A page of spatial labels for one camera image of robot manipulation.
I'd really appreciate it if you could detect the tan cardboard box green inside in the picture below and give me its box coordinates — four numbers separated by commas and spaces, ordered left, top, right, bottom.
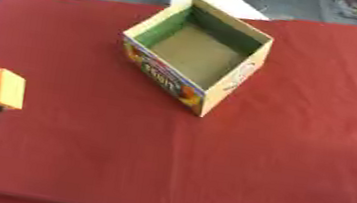
110, 0, 279, 127

